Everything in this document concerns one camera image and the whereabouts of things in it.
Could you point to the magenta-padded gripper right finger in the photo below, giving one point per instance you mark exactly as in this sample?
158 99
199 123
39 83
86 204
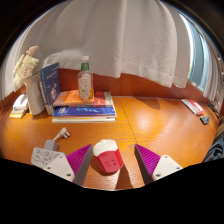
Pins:
165 166

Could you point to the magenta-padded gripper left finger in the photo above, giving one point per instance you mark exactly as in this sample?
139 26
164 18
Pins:
61 166

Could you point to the red and white charger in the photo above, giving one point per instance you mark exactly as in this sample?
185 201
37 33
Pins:
108 160

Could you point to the white power strip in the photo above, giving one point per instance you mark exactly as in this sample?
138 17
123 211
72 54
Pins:
40 156

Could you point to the cream flat book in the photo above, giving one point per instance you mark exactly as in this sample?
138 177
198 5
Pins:
83 119

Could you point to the dark garment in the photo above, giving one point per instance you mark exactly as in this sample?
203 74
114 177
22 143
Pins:
216 146

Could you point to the blue flat book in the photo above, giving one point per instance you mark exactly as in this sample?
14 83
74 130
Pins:
83 111

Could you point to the small dark grey object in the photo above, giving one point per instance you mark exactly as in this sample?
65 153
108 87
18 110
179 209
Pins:
205 120

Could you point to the red booklet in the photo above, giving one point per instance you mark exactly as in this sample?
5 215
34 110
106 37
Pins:
193 106

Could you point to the yellow book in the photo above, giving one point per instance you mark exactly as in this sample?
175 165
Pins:
17 114

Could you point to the orange flat book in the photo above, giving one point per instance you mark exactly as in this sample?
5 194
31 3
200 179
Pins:
68 98

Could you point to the white ceramic vase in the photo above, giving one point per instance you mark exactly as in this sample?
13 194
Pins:
34 96

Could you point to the white book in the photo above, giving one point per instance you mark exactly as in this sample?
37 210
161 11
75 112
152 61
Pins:
20 102

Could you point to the blue upright book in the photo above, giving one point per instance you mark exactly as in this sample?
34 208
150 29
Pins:
50 83

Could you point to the clear bottle with green cap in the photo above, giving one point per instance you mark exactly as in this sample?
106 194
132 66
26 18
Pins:
85 83

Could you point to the white flower bouquet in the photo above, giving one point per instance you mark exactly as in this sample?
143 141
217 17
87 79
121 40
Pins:
26 66

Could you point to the window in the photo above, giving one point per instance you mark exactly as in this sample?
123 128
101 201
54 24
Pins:
200 50

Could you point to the white curtain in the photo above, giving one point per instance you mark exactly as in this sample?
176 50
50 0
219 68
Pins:
116 36

